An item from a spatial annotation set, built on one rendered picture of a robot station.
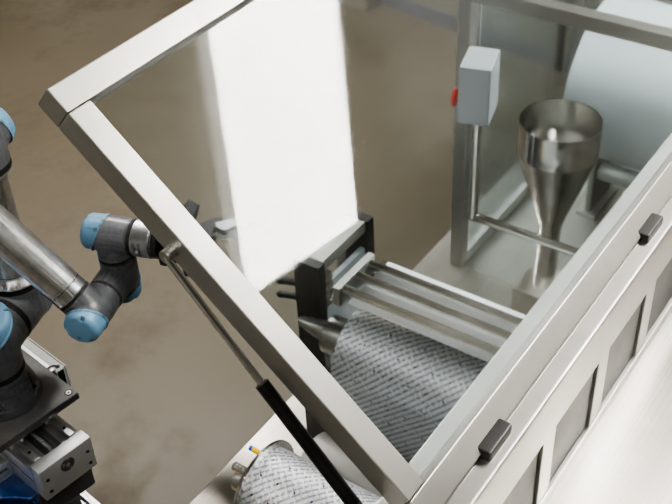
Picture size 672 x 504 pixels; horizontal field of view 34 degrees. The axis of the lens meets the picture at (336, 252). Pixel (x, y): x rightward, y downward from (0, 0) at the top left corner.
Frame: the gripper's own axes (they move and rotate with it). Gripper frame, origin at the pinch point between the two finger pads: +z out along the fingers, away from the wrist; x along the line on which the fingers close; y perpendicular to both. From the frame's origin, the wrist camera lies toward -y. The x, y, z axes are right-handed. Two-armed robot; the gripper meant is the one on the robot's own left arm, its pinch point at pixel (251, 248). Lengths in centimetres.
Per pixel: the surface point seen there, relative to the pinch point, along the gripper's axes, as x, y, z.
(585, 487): 55, -28, 67
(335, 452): 44, -6, 30
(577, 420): 49, -34, 65
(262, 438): 21.4, 31.1, 5.4
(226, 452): -31, 129, -37
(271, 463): 53, -15, 24
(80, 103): 60, -85, 16
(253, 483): 56, -14, 22
